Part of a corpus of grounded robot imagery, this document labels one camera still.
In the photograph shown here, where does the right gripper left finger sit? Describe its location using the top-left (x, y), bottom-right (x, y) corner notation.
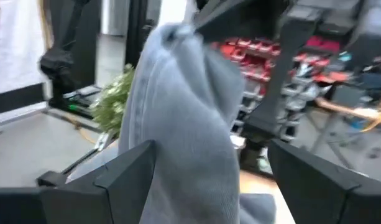
top-left (0, 139), bottom-right (157, 224)

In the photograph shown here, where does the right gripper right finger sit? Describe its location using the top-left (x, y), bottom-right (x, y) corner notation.
top-left (267, 138), bottom-right (381, 224)

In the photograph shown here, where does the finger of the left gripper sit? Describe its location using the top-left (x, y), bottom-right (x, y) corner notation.
top-left (195, 0), bottom-right (250, 40)

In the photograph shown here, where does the black shelving with red bins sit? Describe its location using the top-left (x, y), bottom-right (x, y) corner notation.
top-left (211, 35), bottom-right (303, 141)

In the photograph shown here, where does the grey parts bin stack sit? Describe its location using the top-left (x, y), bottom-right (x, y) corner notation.
top-left (233, 83), bottom-right (334, 144)

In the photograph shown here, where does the wooden workbench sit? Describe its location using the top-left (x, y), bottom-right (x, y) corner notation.
top-left (314, 96), bottom-right (381, 125)

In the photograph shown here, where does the artificial plant in black pot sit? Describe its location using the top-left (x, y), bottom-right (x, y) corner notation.
top-left (90, 63), bottom-right (135, 138)

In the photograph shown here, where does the black partition panel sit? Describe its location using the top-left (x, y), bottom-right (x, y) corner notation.
top-left (48, 0), bottom-right (103, 91)

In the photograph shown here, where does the white fabric screen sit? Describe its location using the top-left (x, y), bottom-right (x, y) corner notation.
top-left (0, 0), bottom-right (53, 98)

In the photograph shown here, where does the black aluminium rig frame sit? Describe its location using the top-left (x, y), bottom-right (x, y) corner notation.
top-left (0, 0), bottom-right (166, 189)

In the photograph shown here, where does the orange extension cable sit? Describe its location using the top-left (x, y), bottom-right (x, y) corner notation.
top-left (37, 0), bottom-right (99, 146)

